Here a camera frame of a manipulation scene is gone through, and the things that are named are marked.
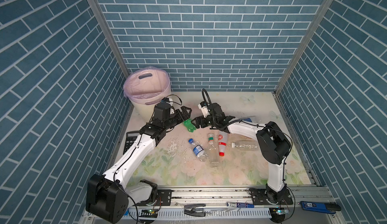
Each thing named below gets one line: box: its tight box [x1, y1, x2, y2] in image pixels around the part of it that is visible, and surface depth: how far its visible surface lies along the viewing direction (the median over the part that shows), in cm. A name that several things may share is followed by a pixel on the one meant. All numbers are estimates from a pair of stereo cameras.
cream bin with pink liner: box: [123, 66, 171, 124], surface depth 93 cm
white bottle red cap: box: [217, 130, 228, 157], surface depth 91 cm
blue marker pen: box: [226, 201, 255, 208], surface depth 72 cm
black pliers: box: [183, 203, 206, 217], surface depth 70 cm
